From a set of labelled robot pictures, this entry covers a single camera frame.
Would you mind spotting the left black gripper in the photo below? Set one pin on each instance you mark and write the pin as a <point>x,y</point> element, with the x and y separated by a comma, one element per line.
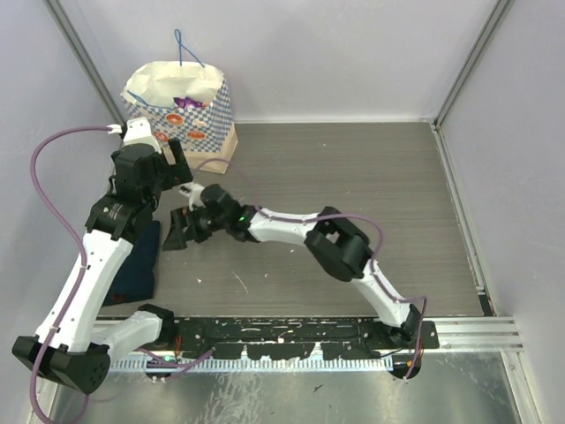
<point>177,173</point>

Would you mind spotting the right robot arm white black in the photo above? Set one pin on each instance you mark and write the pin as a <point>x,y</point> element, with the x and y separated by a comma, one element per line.
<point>331,237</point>

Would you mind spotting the blue checkered paper bag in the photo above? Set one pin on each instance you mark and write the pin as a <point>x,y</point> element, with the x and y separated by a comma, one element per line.
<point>208,135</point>

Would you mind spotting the dark navy cloth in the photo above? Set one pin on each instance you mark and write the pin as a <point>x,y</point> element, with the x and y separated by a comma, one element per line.
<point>135,280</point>

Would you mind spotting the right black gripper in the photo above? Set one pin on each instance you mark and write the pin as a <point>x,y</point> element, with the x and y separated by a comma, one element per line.
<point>181,218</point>

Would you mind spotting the purple snack packet in bag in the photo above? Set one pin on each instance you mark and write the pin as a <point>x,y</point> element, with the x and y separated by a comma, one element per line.
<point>187,102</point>

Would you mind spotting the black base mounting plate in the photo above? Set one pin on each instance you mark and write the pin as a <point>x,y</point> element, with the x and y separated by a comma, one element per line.
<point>348,338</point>

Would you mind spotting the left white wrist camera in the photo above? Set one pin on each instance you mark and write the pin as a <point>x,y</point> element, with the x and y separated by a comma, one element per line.
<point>139,131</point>

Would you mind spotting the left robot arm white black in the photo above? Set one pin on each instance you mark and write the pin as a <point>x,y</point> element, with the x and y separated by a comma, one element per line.
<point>64,349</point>

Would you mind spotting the white slotted cable duct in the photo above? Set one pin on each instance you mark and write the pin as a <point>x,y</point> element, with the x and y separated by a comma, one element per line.
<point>142,363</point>

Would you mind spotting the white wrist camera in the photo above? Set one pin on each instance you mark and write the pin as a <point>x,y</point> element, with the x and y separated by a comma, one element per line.
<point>139,131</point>
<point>192,191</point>

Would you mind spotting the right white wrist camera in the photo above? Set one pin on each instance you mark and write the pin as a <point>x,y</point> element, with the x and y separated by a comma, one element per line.
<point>192,191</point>

